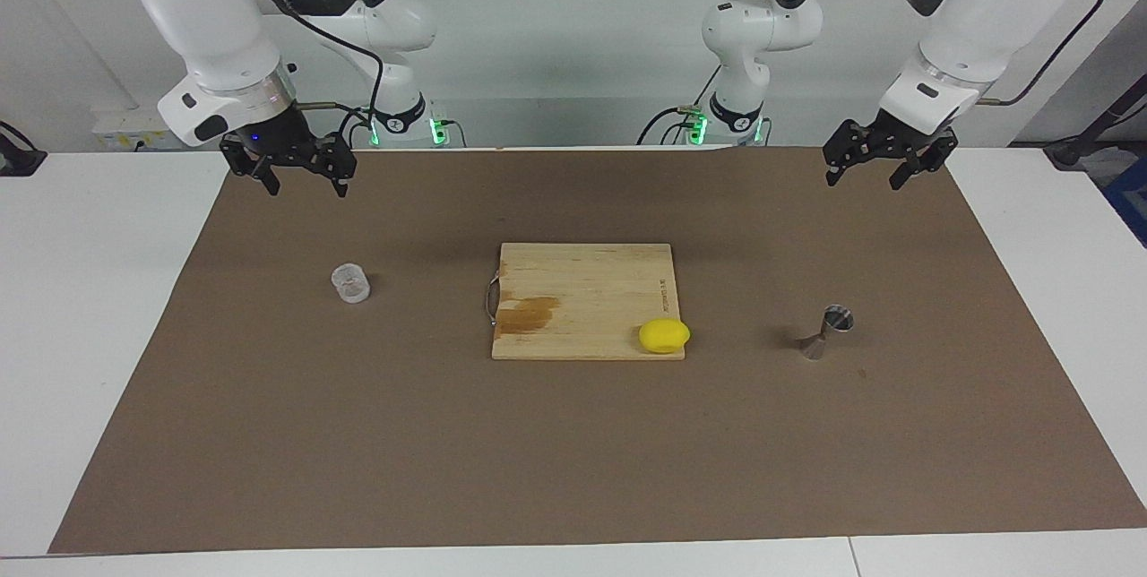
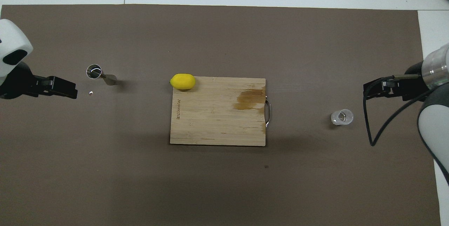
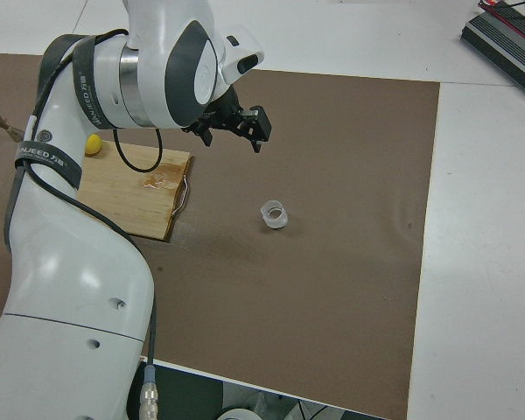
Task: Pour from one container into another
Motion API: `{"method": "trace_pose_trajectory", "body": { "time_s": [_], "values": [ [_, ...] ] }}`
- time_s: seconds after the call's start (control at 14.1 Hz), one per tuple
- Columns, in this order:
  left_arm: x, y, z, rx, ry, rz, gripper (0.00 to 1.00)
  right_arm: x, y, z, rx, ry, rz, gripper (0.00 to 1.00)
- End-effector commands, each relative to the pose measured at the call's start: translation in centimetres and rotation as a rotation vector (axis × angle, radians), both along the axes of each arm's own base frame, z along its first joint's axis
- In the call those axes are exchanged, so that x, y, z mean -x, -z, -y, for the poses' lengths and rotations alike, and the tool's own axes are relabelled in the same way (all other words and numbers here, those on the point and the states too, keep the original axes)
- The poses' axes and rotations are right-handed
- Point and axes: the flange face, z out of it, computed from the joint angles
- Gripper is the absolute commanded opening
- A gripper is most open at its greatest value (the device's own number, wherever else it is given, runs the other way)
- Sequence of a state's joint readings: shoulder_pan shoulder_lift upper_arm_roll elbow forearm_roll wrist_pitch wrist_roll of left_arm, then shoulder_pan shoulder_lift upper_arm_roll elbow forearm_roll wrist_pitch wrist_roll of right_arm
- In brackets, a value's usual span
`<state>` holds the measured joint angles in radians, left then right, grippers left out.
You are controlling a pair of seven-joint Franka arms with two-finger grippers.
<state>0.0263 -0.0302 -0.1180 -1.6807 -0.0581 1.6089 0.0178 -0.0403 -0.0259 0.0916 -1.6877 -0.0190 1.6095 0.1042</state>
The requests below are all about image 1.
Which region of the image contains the steel double jigger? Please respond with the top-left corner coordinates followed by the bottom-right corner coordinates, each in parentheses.
top-left (796, 305), bottom-right (855, 361)

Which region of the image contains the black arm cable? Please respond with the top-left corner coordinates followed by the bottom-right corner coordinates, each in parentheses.
top-left (240, 0), bottom-right (388, 148)
top-left (802, 0), bottom-right (1109, 108)

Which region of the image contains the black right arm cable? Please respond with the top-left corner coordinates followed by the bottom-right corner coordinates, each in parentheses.
top-left (240, 0), bottom-right (388, 148)

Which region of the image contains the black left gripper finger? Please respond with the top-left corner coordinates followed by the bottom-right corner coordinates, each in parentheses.
top-left (889, 130), bottom-right (959, 194)
top-left (823, 118), bottom-right (875, 188)

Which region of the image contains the blue crate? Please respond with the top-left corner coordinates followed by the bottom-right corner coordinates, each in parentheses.
top-left (1104, 156), bottom-right (1147, 248)

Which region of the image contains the yellow lemon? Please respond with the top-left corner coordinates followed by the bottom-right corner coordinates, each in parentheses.
top-left (638, 318), bottom-right (692, 355)

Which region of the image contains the black clamp with cable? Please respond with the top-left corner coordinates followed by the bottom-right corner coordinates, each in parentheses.
top-left (0, 120), bottom-right (47, 177)

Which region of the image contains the black stand leg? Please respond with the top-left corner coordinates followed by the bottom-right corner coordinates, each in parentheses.
top-left (1044, 98), bottom-right (1147, 170)

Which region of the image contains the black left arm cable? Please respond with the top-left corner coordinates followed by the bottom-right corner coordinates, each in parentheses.
top-left (802, 0), bottom-right (1109, 108)

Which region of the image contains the brown table mat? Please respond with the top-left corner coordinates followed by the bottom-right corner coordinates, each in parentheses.
top-left (47, 145), bottom-right (1147, 555)

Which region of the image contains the wooden cutting board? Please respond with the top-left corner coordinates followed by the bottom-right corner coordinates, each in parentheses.
top-left (484, 243), bottom-right (686, 361)

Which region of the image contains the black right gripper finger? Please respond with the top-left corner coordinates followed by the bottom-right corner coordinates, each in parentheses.
top-left (221, 133), bottom-right (280, 197)
top-left (309, 133), bottom-right (358, 199)

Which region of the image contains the black base power cable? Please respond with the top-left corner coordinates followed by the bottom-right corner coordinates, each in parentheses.
top-left (636, 66), bottom-right (722, 146)

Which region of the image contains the white wall power strip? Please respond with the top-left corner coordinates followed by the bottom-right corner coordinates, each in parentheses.
top-left (92, 108), bottom-right (173, 151)

